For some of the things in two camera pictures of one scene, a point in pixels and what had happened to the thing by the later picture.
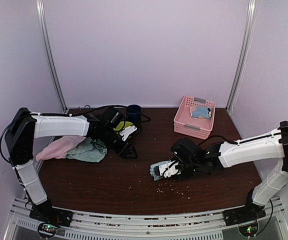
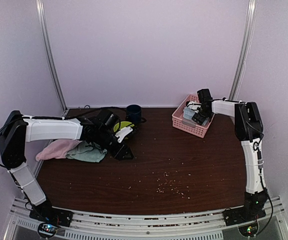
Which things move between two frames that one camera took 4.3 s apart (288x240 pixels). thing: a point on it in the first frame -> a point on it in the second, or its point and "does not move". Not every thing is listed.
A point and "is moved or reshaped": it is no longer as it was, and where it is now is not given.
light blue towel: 154,169 -> 188,113
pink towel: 59,148 does not move
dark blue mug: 133,113 does not move
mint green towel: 92,150 does not move
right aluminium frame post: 244,54 does not move
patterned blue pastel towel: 202,112 is moved or reshaped
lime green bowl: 121,124 does not move
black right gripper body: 191,167 -> 198,118
